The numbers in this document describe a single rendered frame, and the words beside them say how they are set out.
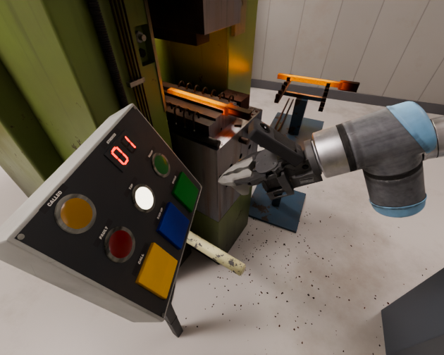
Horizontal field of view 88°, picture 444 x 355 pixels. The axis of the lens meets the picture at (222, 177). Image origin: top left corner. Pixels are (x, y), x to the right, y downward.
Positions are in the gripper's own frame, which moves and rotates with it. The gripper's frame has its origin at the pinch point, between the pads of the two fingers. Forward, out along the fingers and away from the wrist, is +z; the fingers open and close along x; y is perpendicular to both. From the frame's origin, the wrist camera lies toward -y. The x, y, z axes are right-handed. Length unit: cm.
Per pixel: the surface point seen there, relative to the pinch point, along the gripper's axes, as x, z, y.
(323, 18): 298, -57, 52
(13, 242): -26.9, 11.2, -20.8
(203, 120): 39.4, 15.6, 1.3
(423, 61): 274, -141, 139
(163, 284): -21.9, 10.3, 2.5
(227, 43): 73, 3, -12
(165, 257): -17.4, 10.3, 1.0
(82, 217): -20.2, 10.6, -16.3
